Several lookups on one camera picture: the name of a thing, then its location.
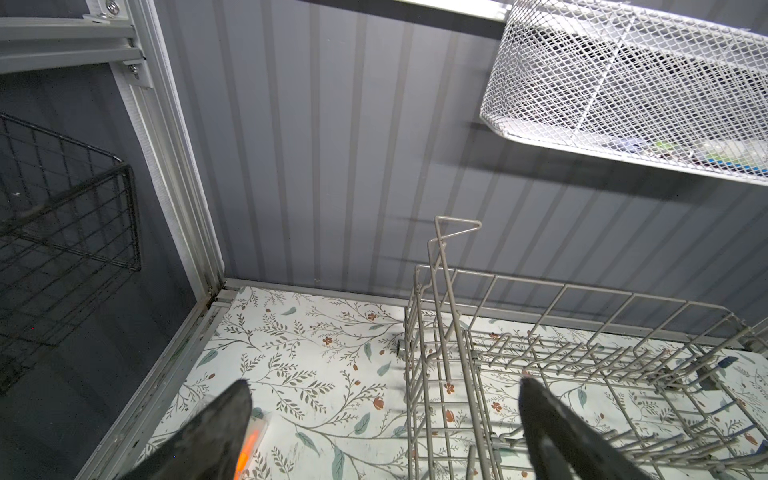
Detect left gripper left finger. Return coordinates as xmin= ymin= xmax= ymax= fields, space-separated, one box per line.
xmin=122 ymin=379 xmax=252 ymax=480

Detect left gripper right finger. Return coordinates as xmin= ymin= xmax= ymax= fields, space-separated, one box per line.
xmin=518 ymin=376 xmax=650 ymax=479

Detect items in white basket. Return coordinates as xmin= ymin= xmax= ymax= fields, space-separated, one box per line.
xmin=604 ymin=138 xmax=767 ymax=177

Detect grey wire dish rack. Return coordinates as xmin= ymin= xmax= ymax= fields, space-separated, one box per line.
xmin=398 ymin=216 xmax=767 ymax=479

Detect black wire wall basket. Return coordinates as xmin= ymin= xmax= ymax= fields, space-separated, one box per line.
xmin=1 ymin=114 xmax=142 ymax=393

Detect white mesh wall basket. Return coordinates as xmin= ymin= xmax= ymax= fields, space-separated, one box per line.
xmin=480 ymin=1 xmax=767 ymax=185

